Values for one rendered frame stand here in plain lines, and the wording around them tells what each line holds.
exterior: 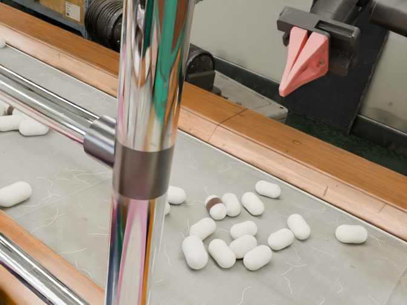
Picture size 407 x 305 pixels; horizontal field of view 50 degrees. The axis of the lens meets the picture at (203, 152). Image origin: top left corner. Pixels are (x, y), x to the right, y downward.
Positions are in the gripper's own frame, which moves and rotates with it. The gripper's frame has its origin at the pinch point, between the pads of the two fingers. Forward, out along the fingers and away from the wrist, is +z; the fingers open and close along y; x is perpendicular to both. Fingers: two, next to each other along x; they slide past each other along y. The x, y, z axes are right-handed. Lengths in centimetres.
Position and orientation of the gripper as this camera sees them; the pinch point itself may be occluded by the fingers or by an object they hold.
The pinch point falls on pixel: (284, 88)
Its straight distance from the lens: 55.0
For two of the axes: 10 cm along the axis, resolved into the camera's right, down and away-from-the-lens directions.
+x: 2.4, 4.4, 8.6
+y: 7.9, 4.2, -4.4
